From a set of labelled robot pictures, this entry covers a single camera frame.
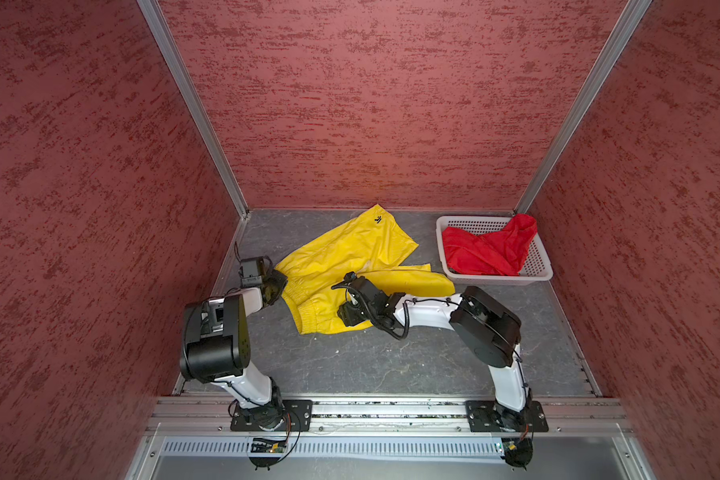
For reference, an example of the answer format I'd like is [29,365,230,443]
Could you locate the yellow shorts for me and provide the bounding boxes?
[276,205,455,335]

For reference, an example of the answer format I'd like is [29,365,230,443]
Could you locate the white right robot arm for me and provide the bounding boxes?
[332,272,532,434]

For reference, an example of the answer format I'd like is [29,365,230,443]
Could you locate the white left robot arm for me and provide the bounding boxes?
[179,271,288,431]

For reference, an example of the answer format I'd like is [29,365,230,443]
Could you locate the red shorts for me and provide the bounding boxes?
[442,214,538,276]

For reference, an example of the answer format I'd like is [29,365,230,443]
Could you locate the left small circuit board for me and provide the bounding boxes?
[249,437,289,456]

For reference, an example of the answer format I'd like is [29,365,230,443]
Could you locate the small circuit board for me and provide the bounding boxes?
[249,437,289,456]
[502,438,534,470]

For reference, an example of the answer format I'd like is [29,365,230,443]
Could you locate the white plastic laundry basket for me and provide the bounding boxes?
[436,214,553,286]

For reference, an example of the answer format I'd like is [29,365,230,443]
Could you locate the right small circuit board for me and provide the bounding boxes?
[502,438,534,470]

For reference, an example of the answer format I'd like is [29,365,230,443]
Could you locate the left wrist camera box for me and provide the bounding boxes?
[239,256,271,288]

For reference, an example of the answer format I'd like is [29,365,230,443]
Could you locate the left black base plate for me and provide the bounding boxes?
[227,399,314,433]

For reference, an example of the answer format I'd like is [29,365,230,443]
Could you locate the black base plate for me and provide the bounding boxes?
[465,400,549,434]
[227,399,314,433]

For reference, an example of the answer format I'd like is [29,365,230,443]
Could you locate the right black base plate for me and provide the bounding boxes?
[465,400,549,434]

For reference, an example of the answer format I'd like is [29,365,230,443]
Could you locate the aluminium front rail frame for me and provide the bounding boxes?
[126,393,654,479]

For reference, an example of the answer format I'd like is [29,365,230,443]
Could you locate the left aluminium corner post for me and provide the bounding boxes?
[137,0,250,221]

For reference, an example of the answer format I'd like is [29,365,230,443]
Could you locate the aluminium corner post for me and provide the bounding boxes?
[137,0,250,221]
[514,0,652,214]

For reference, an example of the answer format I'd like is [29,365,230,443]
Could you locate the right aluminium corner post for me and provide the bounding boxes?
[514,0,652,214]

